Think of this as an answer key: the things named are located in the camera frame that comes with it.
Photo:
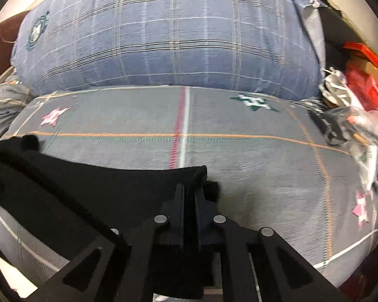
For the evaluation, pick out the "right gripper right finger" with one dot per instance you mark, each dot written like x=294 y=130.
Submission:
x=257 y=265

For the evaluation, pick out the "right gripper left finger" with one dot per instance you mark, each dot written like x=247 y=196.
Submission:
x=107 y=271

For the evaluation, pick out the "black pants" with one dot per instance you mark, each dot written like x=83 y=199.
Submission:
x=68 y=205

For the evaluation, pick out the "grey star bed sheet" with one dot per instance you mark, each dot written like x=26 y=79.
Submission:
x=268 y=157

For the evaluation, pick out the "plastic bag clutter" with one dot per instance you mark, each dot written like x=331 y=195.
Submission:
x=347 y=124

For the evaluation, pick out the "grey star pillow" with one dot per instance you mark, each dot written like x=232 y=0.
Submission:
x=14 y=97

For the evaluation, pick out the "red box clutter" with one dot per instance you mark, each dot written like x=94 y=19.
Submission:
x=361 y=72

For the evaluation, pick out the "blue plaid quilt bundle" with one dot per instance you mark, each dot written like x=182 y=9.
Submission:
x=275 y=47

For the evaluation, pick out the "brown headboard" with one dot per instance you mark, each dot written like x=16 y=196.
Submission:
x=8 y=34

